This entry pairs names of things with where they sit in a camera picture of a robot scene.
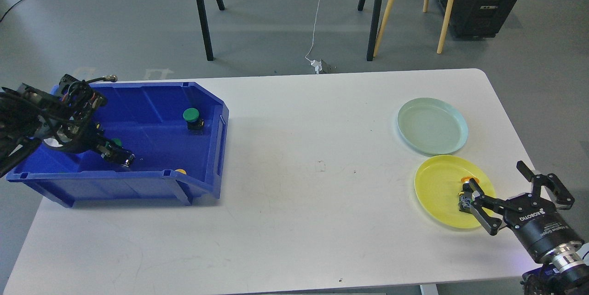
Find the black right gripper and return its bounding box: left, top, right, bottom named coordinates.
left=470, top=161, right=585, bottom=263

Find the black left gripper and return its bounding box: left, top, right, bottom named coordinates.
left=44, top=121, right=135, bottom=168

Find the yellow push button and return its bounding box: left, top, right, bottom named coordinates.
left=458, top=176, right=479, bottom=214

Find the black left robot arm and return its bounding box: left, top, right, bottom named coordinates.
left=0, top=75, right=135, bottom=176

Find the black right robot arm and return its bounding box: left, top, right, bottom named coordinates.
left=459, top=161, right=588, bottom=295

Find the green push button in bin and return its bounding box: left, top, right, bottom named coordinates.
left=182, top=108, right=205, bottom=133

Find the yellow plate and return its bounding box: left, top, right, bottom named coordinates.
left=414, top=155, right=496, bottom=230

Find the light green plate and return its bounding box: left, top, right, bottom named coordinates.
left=396, top=98, right=469, bottom=155

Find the blue plastic bin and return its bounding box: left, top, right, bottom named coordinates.
left=6, top=82, right=229, bottom=208

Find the white power cable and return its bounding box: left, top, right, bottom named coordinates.
left=305, top=0, right=327, bottom=75

